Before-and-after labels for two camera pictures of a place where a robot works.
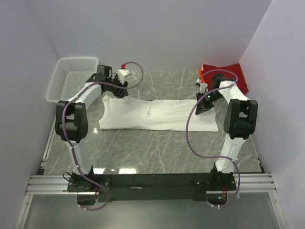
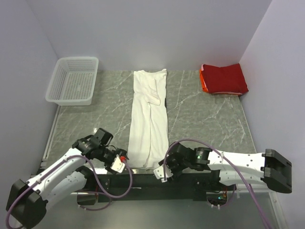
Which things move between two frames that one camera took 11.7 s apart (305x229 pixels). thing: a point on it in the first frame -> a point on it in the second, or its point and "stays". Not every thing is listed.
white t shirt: x=128 y=113 -> x=149 y=139
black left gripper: x=122 y=92 -> x=119 y=151
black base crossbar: x=142 y=187 stays
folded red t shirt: x=236 y=68 stays
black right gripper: x=202 y=107 -> x=176 y=174
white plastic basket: x=70 y=75 stays
